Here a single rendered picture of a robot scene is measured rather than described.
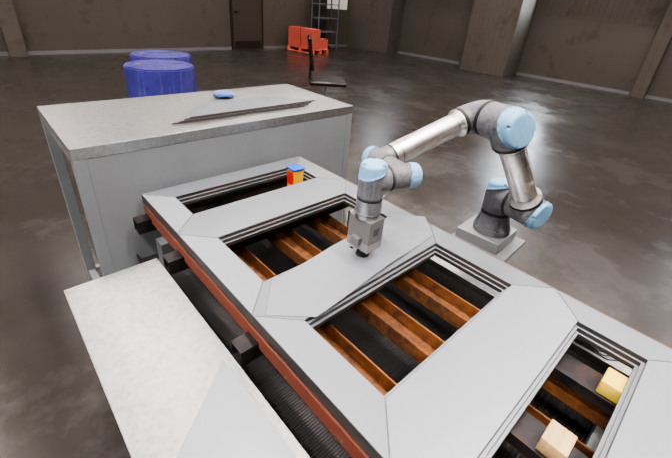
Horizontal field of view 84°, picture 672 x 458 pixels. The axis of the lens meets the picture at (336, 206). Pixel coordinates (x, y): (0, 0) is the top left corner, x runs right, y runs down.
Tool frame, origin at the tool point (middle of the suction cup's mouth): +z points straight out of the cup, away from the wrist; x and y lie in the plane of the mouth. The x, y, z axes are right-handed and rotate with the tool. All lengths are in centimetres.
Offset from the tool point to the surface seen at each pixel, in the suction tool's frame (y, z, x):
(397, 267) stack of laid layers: 10.2, 0.5, 5.1
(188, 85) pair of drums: -283, 9, 77
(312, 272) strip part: -3.2, -0.6, -17.5
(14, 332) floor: -137, 84, -89
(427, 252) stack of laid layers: 11.3, 0.9, 19.8
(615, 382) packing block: 67, 3, 14
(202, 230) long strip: -42, -1, -31
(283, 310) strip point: 3.4, -0.5, -32.8
